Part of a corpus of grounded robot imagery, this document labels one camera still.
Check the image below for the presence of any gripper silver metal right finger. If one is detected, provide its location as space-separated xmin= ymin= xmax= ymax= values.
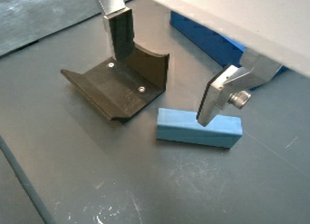
xmin=196 ymin=49 xmax=281 ymax=126

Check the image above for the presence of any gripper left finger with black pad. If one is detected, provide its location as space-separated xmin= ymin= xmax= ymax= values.
xmin=96 ymin=0 xmax=134 ymax=61

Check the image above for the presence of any light blue rectangular block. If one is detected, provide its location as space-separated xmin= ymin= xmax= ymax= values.
xmin=156 ymin=108 xmax=241 ymax=149

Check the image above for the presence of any blue foam shape board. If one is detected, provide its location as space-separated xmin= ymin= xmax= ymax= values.
xmin=169 ymin=11 xmax=291 ymax=91

